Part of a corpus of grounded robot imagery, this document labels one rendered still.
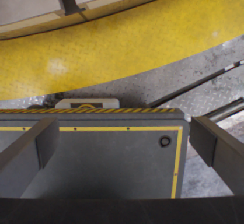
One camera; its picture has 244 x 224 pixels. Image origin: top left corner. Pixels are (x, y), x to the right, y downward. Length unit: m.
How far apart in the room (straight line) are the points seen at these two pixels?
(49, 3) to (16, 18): 0.10
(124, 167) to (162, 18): 0.63
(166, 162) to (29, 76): 0.70
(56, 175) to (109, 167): 0.18
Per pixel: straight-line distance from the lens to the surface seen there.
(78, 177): 0.63
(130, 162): 0.58
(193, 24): 0.88
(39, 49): 0.88
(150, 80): 0.82
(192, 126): 0.16
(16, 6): 0.58
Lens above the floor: 0.80
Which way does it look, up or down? 75 degrees down
